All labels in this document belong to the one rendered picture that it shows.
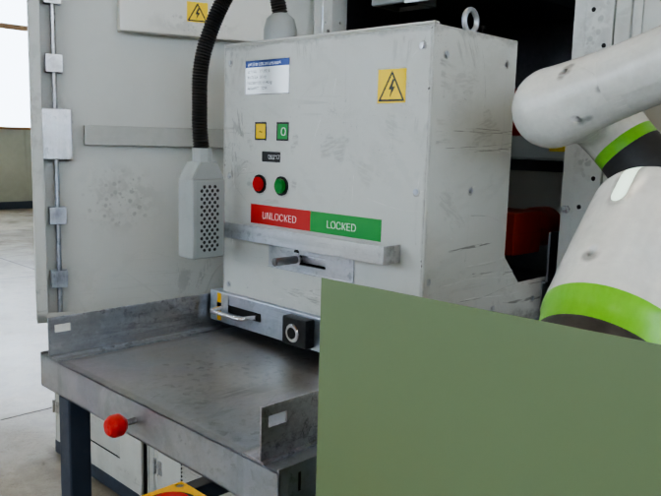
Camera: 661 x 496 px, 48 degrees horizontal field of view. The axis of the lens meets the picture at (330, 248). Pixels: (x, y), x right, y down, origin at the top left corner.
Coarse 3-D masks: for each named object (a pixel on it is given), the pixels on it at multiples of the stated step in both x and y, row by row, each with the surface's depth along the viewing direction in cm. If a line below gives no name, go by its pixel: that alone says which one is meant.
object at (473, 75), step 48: (480, 48) 113; (432, 96) 106; (480, 96) 114; (432, 144) 107; (480, 144) 116; (432, 192) 108; (480, 192) 117; (432, 240) 110; (480, 240) 119; (432, 288) 111; (480, 288) 121; (528, 288) 132
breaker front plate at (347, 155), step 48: (240, 48) 135; (288, 48) 126; (336, 48) 118; (384, 48) 111; (432, 48) 105; (240, 96) 136; (288, 96) 127; (336, 96) 119; (240, 144) 137; (288, 144) 128; (336, 144) 120; (384, 144) 113; (240, 192) 138; (288, 192) 129; (336, 192) 121; (384, 192) 113; (240, 240) 140; (384, 240) 114; (240, 288) 141; (288, 288) 131; (384, 288) 115
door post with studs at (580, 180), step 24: (576, 0) 125; (600, 0) 122; (576, 24) 126; (600, 24) 122; (576, 48) 126; (600, 48) 123; (576, 144) 127; (576, 168) 127; (576, 192) 128; (576, 216) 128
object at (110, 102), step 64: (64, 0) 145; (128, 0) 148; (192, 0) 154; (256, 0) 160; (320, 0) 166; (64, 64) 147; (128, 64) 152; (192, 64) 158; (64, 128) 146; (128, 128) 153; (64, 192) 151; (128, 192) 156; (64, 256) 152; (128, 256) 158
